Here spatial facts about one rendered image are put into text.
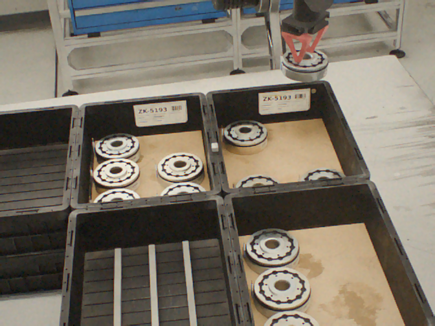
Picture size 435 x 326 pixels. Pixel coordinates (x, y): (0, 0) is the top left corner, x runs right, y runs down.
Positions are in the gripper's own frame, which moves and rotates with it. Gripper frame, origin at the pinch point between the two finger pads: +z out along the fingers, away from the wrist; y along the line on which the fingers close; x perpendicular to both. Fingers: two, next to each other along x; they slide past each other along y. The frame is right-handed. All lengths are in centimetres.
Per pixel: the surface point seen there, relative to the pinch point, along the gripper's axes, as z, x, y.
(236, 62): 95, 115, 136
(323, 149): 21.7, -7.6, -1.6
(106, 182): 21, 24, -41
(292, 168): 22.1, -5.6, -11.8
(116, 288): 23, 1, -63
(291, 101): 16.2, 5.1, 4.4
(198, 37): 104, 158, 161
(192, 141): 22.8, 20.2, -15.6
